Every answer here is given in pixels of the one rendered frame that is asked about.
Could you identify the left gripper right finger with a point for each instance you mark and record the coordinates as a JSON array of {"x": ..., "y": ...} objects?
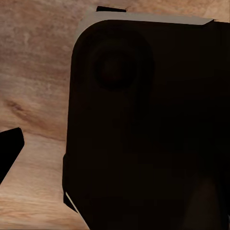
[{"x": 223, "y": 142}]

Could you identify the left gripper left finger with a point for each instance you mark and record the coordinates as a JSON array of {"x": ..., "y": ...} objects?
[{"x": 11, "y": 143}]

